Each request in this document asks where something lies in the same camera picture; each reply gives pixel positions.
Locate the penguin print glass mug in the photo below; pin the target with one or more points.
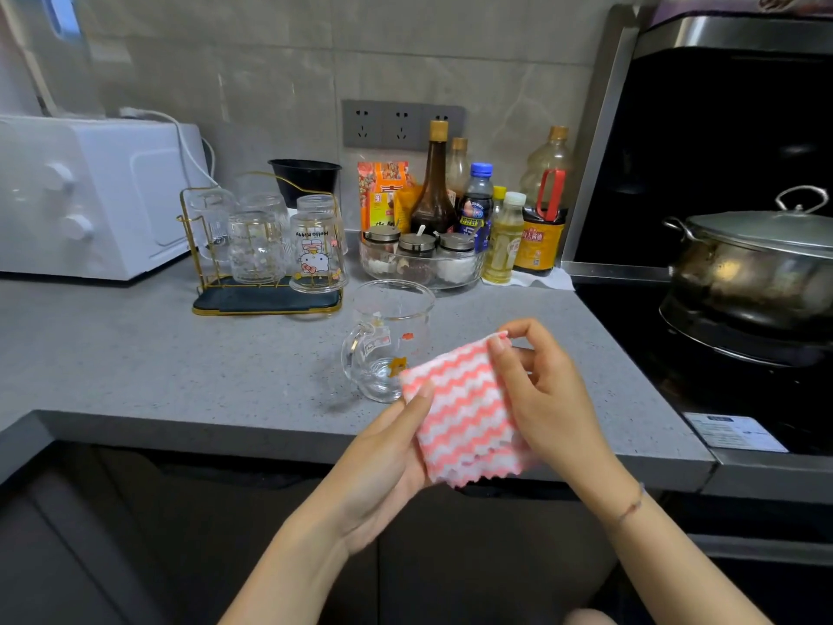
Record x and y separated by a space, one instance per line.
387 318

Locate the person's left hand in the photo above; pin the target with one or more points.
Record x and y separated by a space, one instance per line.
371 481

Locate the purple food packet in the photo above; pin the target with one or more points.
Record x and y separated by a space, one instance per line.
716 3

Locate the clear bottle brown cap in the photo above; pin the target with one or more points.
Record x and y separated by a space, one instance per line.
458 167

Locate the cartoon cat print glass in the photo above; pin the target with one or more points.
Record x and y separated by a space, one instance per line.
317 253

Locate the clear round condiment tray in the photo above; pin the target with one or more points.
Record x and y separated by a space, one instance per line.
423 281

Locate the small bottle yellow cap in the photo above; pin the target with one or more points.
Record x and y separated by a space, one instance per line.
499 193

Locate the orange seasoning packet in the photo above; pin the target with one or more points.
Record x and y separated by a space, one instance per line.
381 195

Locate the stainless steel pot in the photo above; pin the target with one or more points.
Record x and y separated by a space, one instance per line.
742 286

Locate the person's bare knee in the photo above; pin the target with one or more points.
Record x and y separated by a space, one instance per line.
589 618

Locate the clear container pink lid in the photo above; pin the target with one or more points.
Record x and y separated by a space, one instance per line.
16 78

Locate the black plastic bowl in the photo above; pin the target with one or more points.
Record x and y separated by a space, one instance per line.
304 178

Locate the pink striped cloth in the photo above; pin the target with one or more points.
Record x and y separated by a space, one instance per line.
462 410

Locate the dark brown glass bottle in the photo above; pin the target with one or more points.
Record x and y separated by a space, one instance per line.
434 201

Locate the embossed ribbed clear glass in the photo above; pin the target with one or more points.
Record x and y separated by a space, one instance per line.
267 203

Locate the steel pot lid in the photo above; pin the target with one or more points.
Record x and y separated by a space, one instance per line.
761 229

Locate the glass spice jar steel lid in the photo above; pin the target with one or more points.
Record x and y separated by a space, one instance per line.
417 244
383 235
457 242

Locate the short textured glass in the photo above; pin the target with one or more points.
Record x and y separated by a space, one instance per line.
256 250

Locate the white label sticker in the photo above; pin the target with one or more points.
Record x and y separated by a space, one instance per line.
735 432

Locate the grey wall socket panel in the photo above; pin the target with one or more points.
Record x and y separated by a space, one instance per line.
402 124

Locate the person's right hand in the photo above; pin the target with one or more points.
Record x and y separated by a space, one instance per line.
560 416

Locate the white paper towel sheet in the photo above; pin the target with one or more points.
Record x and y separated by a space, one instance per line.
550 279

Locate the yellow seasoning pouch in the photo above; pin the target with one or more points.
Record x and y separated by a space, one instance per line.
408 208

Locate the white microwave oven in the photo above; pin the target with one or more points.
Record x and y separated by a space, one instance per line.
97 195

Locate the yellow liquid bottle white cap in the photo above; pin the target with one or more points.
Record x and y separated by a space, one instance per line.
503 247

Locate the dark bottle blue cap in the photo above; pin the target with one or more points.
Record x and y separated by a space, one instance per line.
475 211

